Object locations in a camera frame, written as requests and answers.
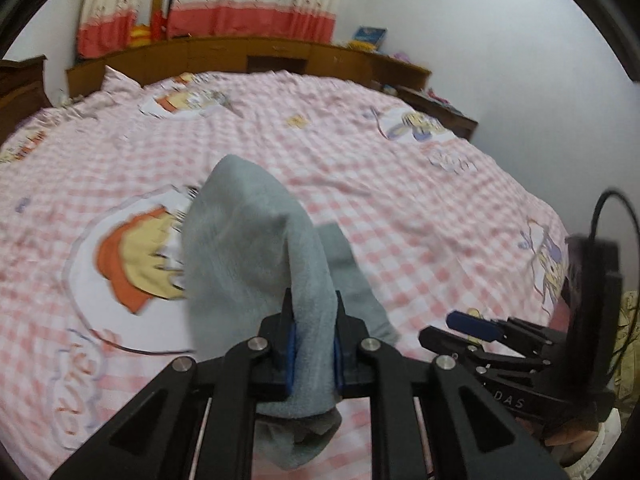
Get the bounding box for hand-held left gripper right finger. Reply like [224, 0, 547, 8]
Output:
[332, 290, 566, 480]

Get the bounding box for blue book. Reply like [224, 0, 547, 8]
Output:
[350, 26, 388, 51]

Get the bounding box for person's right forearm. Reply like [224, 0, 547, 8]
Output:
[560, 405, 628, 480]

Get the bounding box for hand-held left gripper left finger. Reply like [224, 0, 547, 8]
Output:
[50, 287, 298, 480]

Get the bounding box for pink and red clutter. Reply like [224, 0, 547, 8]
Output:
[425, 89, 463, 113]

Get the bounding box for floral curtain with red hem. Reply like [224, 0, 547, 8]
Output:
[76, 0, 166, 59]
[165, 0, 346, 45]

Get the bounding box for dark wooden headboard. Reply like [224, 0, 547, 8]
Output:
[0, 55, 53, 133]

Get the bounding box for black cable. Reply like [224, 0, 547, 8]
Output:
[590, 187, 640, 391]

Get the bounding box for person's right hand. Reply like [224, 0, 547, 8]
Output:
[520, 412, 608, 468]

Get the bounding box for wooden headboard shelf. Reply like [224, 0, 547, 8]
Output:
[66, 36, 432, 98]

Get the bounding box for dark wooden bedside table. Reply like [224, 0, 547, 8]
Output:
[395, 85, 479, 142]

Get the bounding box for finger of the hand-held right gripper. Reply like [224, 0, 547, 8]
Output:
[446, 310, 556, 348]
[418, 326, 546, 376]

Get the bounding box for pink checked printed blanket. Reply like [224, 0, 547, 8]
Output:
[0, 66, 576, 480]

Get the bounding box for grey pants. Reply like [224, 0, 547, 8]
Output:
[180, 154, 401, 471]

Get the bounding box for person's yellowish patterned clothing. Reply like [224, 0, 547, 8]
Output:
[607, 290, 640, 411]

